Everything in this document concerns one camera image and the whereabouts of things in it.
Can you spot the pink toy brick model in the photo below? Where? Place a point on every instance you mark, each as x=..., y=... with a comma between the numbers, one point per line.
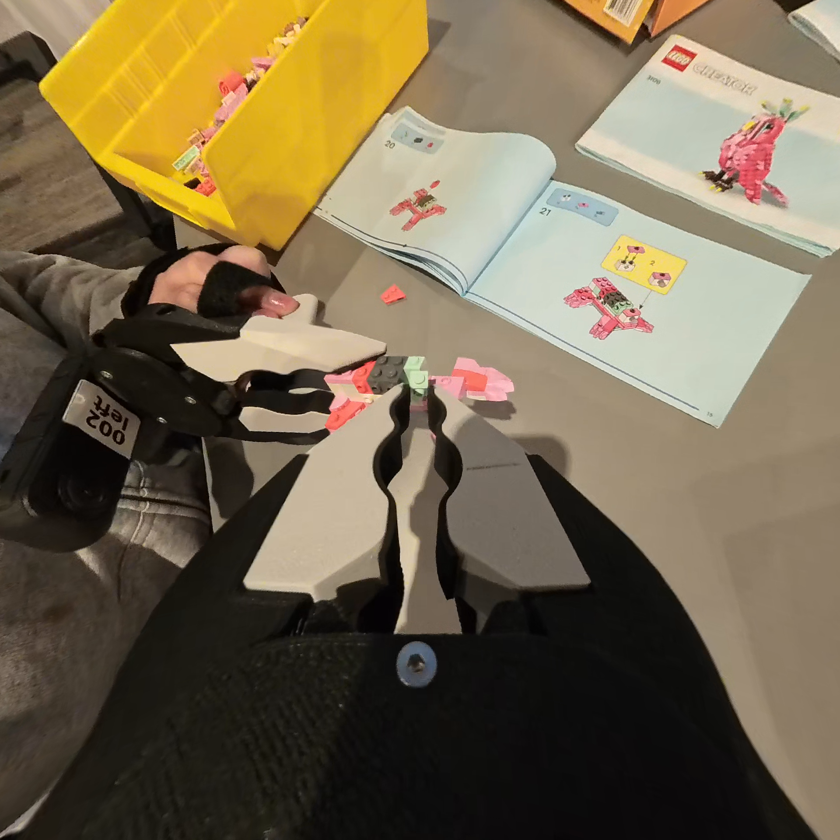
x=472, y=380

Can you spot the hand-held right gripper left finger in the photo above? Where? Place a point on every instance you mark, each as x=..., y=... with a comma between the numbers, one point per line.
x=321, y=525

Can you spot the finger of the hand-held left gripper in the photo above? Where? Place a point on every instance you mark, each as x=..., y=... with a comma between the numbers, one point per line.
x=282, y=420
x=295, y=344

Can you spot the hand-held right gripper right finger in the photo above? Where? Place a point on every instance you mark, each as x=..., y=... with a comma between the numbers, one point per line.
x=518, y=525

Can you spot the thin light blue instruction booklet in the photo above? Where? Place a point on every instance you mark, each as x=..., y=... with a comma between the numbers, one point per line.
x=669, y=118
x=820, y=19

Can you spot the orange toy box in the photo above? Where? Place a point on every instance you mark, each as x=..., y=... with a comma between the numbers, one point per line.
x=617, y=16

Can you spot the person's left forearm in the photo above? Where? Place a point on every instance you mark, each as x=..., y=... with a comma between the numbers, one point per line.
x=52, y=295

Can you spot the yellow plastic bin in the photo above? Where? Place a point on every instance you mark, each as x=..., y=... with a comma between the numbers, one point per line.
x=315, y=131

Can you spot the grey desk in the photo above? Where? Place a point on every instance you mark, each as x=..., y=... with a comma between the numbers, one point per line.
x=656, y=525

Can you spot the thick light blue instruction booklet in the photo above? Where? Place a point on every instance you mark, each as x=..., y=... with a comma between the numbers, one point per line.
x=499, y=170

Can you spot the person's left hand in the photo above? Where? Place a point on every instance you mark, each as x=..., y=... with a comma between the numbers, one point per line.
x=187, y=279

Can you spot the pile of toy bricks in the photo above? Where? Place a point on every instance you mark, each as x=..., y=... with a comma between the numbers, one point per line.
x=236, y=98

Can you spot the red wedge plate brick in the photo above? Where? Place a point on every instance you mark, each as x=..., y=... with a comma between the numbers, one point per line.
x=394, y=295

